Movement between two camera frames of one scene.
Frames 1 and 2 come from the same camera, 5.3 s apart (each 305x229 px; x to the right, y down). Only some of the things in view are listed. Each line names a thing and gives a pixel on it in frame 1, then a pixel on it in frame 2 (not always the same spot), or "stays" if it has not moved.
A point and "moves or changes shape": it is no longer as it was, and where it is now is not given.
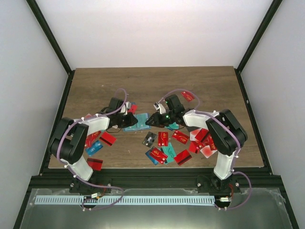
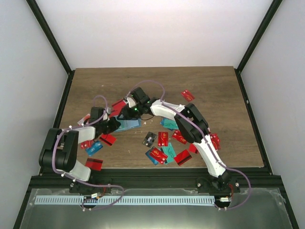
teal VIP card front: (169, 151) stays
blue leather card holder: (141, 125) moves or changes shape
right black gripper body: (165, 121) to (134, 114)
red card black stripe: (182, 157) stays
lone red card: (188, 96) stays
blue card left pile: (93, 148) stays
